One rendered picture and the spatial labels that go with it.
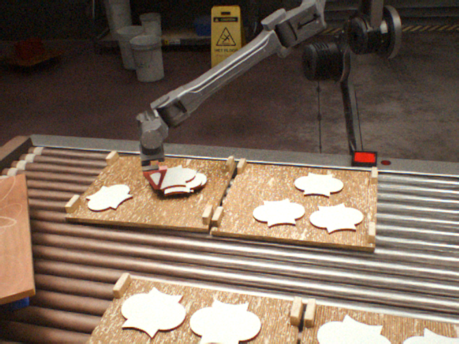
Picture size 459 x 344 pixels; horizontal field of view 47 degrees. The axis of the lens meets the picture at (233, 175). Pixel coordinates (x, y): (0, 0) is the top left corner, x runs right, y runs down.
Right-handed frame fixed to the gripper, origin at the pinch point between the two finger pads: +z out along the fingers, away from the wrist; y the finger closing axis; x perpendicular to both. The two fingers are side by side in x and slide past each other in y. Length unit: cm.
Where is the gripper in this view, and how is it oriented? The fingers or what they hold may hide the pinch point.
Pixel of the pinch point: (156, 178)
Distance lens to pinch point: 152.3
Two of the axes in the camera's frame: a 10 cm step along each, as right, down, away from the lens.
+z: 0.5, 8.6, 5.1
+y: -2.1, -4.9, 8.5
